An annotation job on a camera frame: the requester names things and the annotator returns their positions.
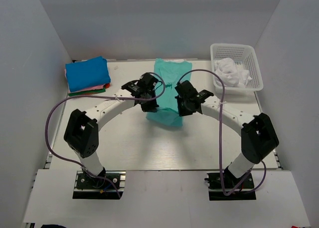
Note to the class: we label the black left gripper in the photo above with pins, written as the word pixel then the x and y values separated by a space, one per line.
pixel 150 108

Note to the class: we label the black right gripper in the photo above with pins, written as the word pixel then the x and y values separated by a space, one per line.
pixel 181 111

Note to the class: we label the teal t shirt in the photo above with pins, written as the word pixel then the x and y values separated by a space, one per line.
pixel 170 72

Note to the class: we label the white t shirt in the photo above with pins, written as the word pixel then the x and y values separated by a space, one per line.
pixel 230 74

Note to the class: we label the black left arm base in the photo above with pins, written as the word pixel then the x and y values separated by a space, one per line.
pixel 88 188

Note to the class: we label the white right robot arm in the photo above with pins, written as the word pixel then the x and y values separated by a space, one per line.
pixel 258 136

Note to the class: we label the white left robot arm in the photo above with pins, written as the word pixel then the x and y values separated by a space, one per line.
pixel 82 132

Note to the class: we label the green folded t shirt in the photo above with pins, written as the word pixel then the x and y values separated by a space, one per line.
pixel 87 92

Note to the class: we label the white plastic basket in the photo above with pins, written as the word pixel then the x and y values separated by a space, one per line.
pixel 245 58

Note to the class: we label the blue folded t shirt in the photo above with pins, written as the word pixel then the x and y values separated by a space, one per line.
pixel 85 74

